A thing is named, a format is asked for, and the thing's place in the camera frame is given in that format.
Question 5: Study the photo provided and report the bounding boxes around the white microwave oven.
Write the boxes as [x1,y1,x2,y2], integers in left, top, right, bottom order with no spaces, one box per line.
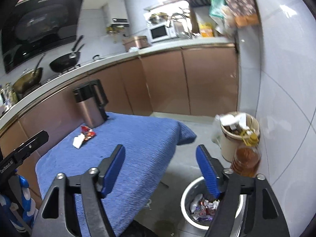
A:
[148,23,177,43]

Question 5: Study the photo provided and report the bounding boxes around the white water heater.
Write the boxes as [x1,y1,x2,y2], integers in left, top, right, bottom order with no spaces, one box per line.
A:
[102,0,130,29]

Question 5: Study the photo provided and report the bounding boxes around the brown kitchen cabinets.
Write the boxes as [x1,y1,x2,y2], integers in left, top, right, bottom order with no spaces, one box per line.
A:
[0,43,240,198]

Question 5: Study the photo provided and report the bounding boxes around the brown metal box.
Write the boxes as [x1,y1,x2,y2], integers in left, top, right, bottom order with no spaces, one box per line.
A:
[123,36,151,53]

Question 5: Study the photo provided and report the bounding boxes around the blue terry towel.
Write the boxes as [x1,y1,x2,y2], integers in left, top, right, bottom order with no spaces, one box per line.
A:
[35,111,197,237]

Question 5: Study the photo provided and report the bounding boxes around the pile of wrappers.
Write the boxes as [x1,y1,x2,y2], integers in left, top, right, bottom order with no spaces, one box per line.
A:
[190,194,220,221]

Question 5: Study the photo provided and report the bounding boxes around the steel electric kettle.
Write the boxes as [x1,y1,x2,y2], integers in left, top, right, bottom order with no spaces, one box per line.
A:
[71,79,109,128]

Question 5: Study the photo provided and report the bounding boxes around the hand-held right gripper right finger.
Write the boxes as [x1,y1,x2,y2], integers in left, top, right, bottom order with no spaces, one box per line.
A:
[196,144,290,237]

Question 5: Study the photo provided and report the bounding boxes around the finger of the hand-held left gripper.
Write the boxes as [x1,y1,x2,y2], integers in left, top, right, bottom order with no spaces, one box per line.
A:
[13,131,49,165]

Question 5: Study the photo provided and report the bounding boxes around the round steel bin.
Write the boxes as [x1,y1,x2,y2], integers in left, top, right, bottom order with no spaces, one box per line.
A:
[180,176,247,228]

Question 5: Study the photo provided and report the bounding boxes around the black wok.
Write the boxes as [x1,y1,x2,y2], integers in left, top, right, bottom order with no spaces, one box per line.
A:
[49,36,86,72]

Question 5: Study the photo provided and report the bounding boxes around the seasoning bottles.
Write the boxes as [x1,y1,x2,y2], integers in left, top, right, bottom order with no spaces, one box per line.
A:
[0,83,18,114]

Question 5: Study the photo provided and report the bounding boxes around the metal dish rack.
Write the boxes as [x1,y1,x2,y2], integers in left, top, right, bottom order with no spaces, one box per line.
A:
[170,7,195,39]

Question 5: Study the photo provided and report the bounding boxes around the green plastic bag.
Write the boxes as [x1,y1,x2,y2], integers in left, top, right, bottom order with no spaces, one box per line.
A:
[209,0,226,18]

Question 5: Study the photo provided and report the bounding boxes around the yellow food package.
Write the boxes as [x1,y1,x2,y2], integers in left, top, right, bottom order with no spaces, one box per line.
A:
[199,22,214,37]

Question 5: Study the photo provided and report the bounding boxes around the black range hood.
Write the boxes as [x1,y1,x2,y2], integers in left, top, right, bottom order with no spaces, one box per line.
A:
[1,0,84,74]

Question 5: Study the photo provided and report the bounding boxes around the brown floral cloth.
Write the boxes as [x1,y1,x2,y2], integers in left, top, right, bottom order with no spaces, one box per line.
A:
[223,0,260,27]

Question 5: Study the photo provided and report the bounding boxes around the cooking oil bottle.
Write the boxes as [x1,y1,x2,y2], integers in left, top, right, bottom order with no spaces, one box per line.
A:
[231,131,261,178]

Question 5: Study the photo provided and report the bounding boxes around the golden pot with lid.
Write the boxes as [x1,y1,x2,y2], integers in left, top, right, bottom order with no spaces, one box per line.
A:
[148,12,169,25]

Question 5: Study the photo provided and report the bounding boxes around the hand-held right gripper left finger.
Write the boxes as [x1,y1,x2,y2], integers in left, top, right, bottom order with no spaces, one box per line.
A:
[32,144,126,237]

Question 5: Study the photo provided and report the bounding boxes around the small red snack wrapper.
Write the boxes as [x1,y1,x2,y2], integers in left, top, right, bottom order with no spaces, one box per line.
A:
[81,125,97,141]

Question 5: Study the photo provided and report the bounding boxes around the beige plastic waste bin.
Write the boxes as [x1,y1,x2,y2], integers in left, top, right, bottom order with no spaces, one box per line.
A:
[220,112,261,161]

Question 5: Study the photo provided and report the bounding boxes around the crumpled white tissue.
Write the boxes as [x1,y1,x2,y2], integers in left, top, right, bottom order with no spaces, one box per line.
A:
[72,133,85,149]

